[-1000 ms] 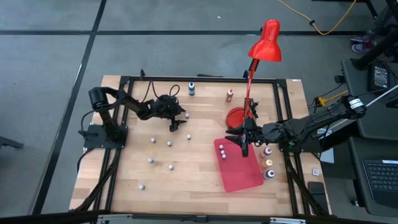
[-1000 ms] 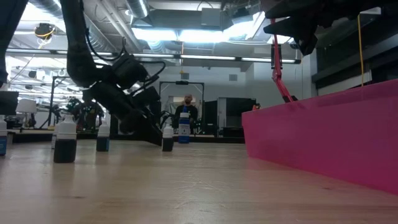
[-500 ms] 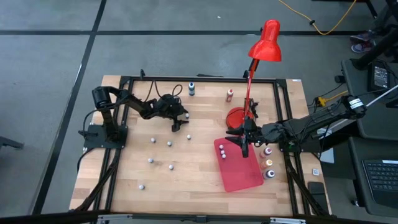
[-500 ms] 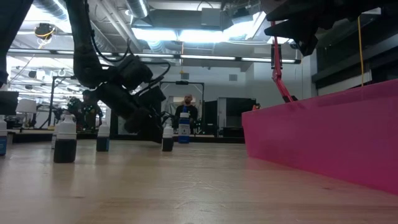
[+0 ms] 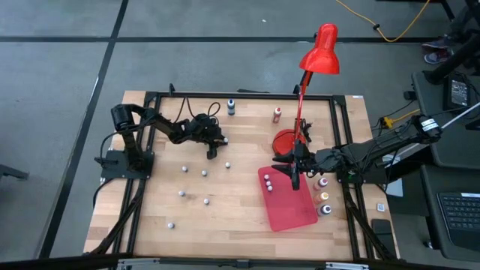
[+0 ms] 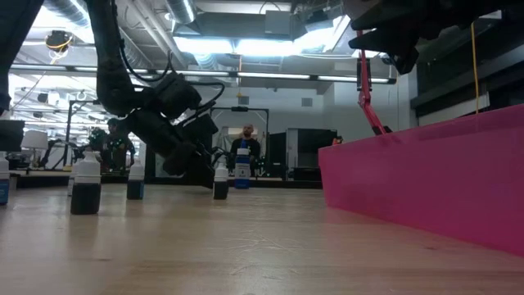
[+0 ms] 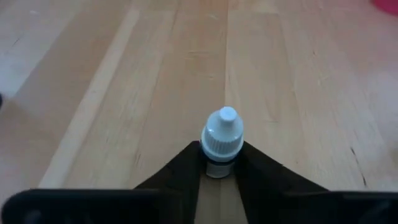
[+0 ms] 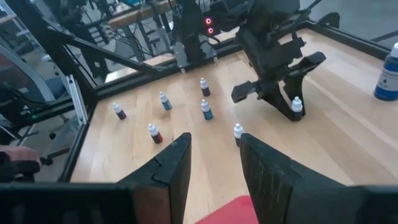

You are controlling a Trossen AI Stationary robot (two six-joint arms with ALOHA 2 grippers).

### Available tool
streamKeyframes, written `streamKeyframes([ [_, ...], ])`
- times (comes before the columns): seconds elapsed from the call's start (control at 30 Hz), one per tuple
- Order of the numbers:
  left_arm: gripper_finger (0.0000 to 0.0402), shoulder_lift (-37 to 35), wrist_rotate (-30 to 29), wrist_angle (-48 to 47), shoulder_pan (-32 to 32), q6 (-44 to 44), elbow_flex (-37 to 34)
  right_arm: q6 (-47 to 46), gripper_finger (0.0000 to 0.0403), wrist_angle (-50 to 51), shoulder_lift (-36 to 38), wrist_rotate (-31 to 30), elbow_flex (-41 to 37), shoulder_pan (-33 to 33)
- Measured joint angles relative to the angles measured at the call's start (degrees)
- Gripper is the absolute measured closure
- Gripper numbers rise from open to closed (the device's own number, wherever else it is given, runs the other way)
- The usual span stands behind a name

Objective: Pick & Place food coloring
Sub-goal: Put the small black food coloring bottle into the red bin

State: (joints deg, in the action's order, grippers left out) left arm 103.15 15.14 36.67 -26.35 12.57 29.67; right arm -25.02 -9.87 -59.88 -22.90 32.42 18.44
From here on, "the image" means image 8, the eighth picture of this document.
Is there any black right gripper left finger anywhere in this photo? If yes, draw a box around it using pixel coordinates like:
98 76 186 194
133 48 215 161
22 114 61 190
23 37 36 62
0 133 192 224

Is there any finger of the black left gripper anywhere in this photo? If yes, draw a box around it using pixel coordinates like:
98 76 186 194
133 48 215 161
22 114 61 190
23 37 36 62
260 83 295 122
285 73 307 121

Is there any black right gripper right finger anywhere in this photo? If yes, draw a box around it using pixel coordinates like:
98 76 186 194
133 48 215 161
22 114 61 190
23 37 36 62
239 133 398 224

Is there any small dark food coloring bottle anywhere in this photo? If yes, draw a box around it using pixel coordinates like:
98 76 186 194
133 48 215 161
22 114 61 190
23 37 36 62
290 96 304 121

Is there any small clear dropper bottle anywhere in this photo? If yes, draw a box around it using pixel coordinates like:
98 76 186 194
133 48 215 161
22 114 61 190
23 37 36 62
233 123 246 147

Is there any small red food coloring bottle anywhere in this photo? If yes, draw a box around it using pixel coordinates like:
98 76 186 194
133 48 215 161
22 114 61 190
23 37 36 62
147 123 164 144

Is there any small blue food coloring bottle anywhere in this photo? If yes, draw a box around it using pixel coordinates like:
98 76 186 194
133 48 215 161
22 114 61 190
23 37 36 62
159 91 173 111
200 99 215 121

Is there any small dark red coloring bottle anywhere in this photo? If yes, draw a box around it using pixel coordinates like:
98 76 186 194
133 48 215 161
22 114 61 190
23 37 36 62
199 77 211 97

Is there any small purple food coloring bottle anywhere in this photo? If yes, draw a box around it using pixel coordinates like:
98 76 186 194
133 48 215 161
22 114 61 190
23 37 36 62
112 102 127 121

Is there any blue-capped small bottle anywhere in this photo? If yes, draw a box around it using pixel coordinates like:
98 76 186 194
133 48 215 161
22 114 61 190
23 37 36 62
373 42 398 102

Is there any pink plastic tray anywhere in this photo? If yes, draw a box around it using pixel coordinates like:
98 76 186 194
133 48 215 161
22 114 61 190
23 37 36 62
195 195 261 224

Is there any silver aluminium bar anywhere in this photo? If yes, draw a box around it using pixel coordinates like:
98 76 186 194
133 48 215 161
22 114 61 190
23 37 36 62
65 73 90 126

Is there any black handheld device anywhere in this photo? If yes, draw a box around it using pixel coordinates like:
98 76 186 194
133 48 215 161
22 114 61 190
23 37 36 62
0 160 41 184

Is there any person's hand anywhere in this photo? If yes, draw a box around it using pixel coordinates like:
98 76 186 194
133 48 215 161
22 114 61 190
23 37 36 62
0 145 42 169

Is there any black frame clamp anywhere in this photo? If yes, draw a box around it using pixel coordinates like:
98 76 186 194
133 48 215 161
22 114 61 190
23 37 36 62
317 12 340 29

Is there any black aluminium table frame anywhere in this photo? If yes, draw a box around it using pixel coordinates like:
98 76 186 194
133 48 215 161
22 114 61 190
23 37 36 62
0 0 398 184

